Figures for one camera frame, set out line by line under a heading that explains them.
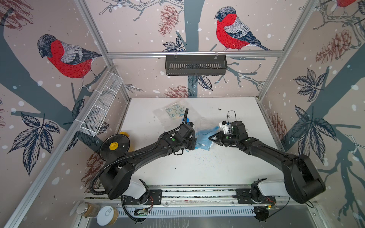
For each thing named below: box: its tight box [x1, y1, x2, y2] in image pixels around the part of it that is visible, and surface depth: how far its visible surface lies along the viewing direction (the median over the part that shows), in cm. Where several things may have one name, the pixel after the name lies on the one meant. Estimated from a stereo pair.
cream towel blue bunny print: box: [164, 102, 185, 119], surface depth 113 cm
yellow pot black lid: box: [99, 131, 131, 162], surface depth 82 cm
